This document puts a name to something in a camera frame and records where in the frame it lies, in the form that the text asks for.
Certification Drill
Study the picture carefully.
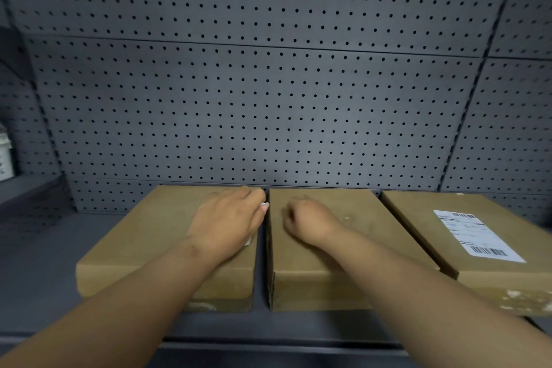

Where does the brown cardboard box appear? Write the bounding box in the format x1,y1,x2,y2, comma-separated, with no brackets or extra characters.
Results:
267,187,440,312
76,185,268,312
380,190,552,317

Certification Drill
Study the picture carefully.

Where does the person's right hand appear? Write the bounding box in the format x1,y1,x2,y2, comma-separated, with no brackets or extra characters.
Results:
281,197,350,248

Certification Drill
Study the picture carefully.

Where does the white plastic lattice basket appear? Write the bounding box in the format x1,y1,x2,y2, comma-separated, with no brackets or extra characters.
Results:
0,121,16,181

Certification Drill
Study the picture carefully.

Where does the person's right forearm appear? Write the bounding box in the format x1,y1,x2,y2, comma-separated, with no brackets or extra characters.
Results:
321,229,552,368

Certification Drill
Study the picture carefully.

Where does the grey metal shelf board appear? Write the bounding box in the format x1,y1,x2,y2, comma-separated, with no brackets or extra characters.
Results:
0,173,74,217
0,212,549,355
0,26,33,79

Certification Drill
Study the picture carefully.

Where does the person's left hand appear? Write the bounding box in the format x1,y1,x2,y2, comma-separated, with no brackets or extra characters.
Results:
185,185,270,267

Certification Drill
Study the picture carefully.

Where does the grey pegboard back panel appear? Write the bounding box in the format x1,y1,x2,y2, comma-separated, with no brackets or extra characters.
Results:
0,0,552,216

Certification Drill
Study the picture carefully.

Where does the person's left forearm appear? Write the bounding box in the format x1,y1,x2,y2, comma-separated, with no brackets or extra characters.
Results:
0,236,225,368

